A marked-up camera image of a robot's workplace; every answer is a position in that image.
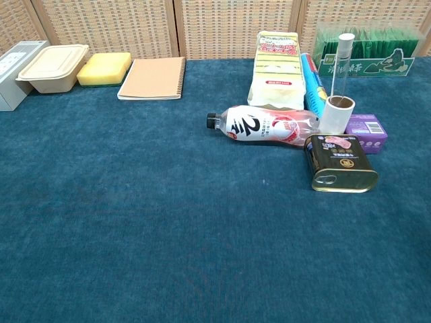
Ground plastic drink bottle pink label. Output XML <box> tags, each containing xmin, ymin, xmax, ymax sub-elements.
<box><xmin>205</xmin><ymin>104</ymin><xmax>321</xmax><ymax>149</ymax></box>

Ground clear test tube white cap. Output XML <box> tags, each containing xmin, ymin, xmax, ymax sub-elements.
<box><xmin>328</xmin><ymin>32</ymin><xmax>356</xmax><ymax>104</ymax></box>

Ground small purple cardboard box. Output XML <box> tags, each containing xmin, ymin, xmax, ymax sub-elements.
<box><xmin>343</xmin><ymin>113</ymin><xmax>389</xmax><ymax>155</ymax></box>

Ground blue cling film roll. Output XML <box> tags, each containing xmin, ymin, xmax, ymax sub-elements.
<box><xmin>300</xmin><ymin>52</ymin><xmax>328</xmax><ymax>118</ymax></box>

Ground blue table cloth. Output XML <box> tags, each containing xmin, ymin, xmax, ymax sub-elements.
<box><xmin>0</xmin><ymin>57</ymin><xmax>431</xmax><ymax>323</ymax></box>

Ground woven bamboo folding screen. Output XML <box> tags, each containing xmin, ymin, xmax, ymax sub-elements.
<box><xmin>0</xmin><ymin>0</ymin><xmax>431</xmax><ymax>61</ymax></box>

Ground black gold luncheon meat can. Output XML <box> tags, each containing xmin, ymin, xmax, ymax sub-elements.
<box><xmin>304</xmin><ymin>133</ymin><xmax>380</xmax><ymax>194</ymax></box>

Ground yellow sponge multipack bag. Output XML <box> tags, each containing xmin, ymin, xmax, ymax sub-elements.
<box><xmin>246</xmin><ymin>30</ymin><xmax>306</xmax><ymax>111</ymax></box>

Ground kraft spiral notebook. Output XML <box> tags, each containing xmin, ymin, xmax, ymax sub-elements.
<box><xmin>117</xmin><ymin>56</ymin><xmax>187</xmax><ymax>101</ymax></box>

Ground clear box green tea bags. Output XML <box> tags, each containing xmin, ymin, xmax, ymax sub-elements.
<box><xmin>312</xmin><ymin>22</ymin><xmax>426</xmax><ymax>78</ymax></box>

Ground white power strip box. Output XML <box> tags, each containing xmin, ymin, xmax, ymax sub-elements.
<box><xmin>0</xmin><ymin>40</ymin><xmax>50</xmax><ymax>112</ymax></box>

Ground beige lidded food container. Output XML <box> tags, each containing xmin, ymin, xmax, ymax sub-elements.
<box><xmin>15</xmin><ymin>44</ymin><xmax>90</xmax><ymax>94</ymax></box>

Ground white lint roller refill roll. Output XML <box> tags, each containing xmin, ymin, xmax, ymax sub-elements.
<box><xmin>318</xmin><ymin>95</ymin><xmax>357</xmax><ymax>135</ymax></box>

